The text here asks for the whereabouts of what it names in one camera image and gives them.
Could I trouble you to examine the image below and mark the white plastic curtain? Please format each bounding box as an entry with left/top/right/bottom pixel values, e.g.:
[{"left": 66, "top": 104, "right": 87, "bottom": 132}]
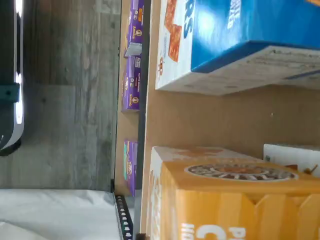
[{"left": 0, "top": 188, "right": 125, "bottom": 240}]

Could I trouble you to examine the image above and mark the blue white pretzel crackers box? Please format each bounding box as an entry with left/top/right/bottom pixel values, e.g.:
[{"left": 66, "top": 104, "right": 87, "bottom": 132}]
[{"left": 154, "top": 0, "right": 320, "bottom": 96}]

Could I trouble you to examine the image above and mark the purple macaroni box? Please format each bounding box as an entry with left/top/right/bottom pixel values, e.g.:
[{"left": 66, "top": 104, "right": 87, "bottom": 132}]
[
  {"left": 121, "top": 54, "right": 142, "bottom": 113},
  {"left": 123, "top": 139, "right": 139, "bottom": 198},
  {"left": 124, "top": 0, "right": 146, "bottom": 58}
]

